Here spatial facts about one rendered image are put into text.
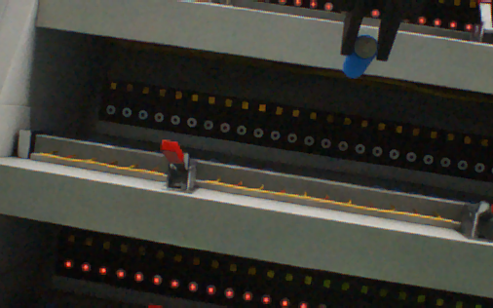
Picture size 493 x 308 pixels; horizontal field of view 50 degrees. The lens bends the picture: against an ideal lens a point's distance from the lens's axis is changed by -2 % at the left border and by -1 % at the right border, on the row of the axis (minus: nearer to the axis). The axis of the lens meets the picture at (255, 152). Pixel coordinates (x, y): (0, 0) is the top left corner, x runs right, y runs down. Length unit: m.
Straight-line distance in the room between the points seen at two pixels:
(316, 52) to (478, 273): 0.25
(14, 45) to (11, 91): 0.04
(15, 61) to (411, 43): 0.38
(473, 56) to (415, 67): 0.06
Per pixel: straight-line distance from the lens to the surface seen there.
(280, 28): 0.53
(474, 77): 0.55
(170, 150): 0.41
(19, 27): 0.57
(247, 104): 0.64
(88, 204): 0.49
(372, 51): 0.38
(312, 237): 0.46
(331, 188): 0.51
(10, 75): 0.56
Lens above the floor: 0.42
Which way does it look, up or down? 18 degrees up
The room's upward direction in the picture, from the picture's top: 10 degrees clockwise
